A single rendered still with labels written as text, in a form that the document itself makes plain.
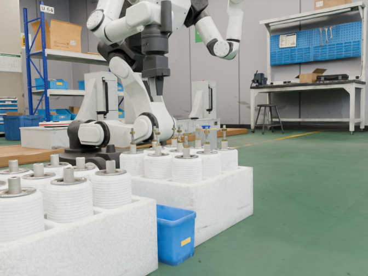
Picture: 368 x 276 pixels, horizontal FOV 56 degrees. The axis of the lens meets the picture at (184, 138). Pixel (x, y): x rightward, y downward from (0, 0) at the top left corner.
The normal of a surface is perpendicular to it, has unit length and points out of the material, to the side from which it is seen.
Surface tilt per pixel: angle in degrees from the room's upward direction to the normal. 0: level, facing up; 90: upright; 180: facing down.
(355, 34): 90
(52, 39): 86
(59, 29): 100
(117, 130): 90
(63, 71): 90
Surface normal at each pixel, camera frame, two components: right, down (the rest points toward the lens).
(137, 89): -0.47, 0.48
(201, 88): -0.63, 0.07
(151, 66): -0.79, 0.07
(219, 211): 0.80, 0.03
